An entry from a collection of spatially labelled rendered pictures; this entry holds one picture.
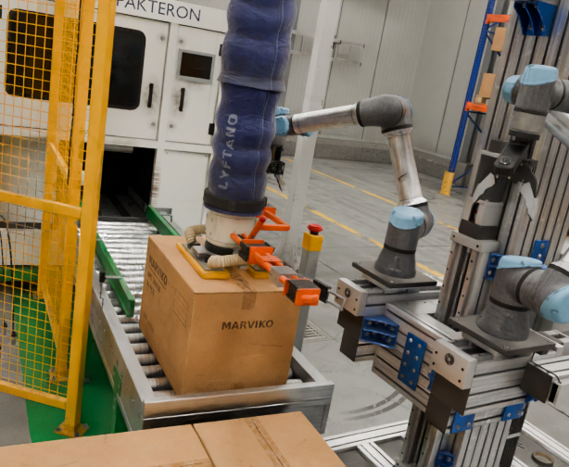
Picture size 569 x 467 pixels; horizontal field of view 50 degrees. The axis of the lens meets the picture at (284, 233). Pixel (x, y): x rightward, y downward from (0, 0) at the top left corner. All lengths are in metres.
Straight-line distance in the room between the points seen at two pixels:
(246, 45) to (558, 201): 1.13
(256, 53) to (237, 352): 1.00
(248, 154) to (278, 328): 0.61
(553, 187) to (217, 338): 1.19
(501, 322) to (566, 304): 0.21
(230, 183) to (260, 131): 0.21
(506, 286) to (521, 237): 0.27
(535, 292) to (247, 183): 0.98
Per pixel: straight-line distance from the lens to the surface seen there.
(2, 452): 1.96
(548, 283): 1.80
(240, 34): 2.11
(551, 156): 2.09
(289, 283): 1.76
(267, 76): 2.10
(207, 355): 2.12
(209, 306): 2.04
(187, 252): 2.31
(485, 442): 2.45
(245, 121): 2.11
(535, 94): 1.55
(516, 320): 1.90
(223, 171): 2.15
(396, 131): 2.31
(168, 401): 2.07
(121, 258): 3.51
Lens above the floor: 1.69
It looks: 15 degrees down
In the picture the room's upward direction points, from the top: 10 degrees clockwise
